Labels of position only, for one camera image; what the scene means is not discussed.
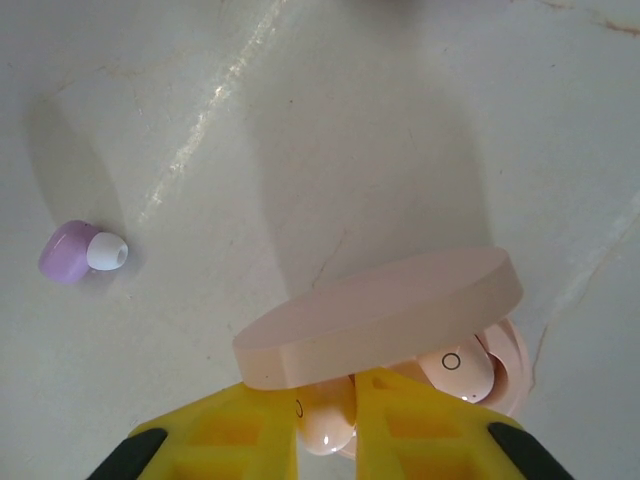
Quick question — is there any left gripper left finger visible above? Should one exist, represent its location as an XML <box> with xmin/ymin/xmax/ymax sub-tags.
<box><xmin>92</xmin><ymin>383</ymin><xmax>301</xmax><ymax>480</ymax></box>

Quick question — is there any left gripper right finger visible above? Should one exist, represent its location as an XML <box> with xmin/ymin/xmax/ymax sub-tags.
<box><xmin>353</xmin><ymin>367</ymin><xmax>574</xmax><ymax>480</ymax></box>

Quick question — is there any pink wireless earbud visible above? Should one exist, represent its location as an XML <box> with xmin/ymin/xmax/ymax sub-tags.
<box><xmin>294</xmin><ymin>374</ymin><xmax>359</xmax><ymax>456</ymax></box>
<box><xmin>417</xmin><ymin>334</ymin><xmax>496</xmax><ymax>404</ymax></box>

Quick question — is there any purple wireless earbud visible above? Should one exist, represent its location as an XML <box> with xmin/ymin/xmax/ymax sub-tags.
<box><xmin>38</xmin><ymin>219</ymin><xmax>130</xmax><ymax>286</ymax></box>

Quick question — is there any pink earbud charging case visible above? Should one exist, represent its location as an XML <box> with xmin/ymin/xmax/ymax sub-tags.
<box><xmin>232</xmin><ymin>244</ymin><xmax>531</xmax><ymax>459</ymax></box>

